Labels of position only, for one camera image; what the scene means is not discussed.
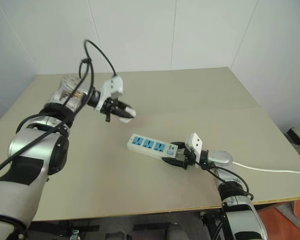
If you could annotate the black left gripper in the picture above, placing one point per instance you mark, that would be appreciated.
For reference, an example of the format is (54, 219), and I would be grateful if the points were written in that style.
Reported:
(110, 106)

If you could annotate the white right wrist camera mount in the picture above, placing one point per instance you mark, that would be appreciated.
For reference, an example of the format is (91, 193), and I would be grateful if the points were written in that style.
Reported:
(195, 143)

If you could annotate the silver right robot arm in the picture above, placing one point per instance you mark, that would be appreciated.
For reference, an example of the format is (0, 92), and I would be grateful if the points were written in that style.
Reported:
(222, 157)

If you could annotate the dark grey rounded shape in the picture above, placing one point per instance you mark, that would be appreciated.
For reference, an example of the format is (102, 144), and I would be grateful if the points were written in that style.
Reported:
(176, 231)

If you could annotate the white charger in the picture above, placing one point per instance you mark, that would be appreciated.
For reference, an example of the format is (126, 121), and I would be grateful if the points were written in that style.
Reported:
(131, 112)

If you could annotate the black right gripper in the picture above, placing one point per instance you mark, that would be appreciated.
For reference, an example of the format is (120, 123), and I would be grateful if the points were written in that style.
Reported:
(186, 158)

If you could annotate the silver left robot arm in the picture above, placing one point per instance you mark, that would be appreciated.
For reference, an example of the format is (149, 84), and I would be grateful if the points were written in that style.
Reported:
(27, 145)

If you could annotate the white power strip blue sockets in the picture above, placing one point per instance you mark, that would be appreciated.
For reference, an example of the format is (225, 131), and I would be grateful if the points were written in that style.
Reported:
(148, 144)

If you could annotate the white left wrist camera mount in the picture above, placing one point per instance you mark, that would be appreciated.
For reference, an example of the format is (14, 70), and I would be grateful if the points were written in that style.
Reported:
(112, 86)

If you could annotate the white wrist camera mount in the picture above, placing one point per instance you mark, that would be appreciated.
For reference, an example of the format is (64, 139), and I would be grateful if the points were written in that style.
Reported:
(112, 86)
(195, 143)

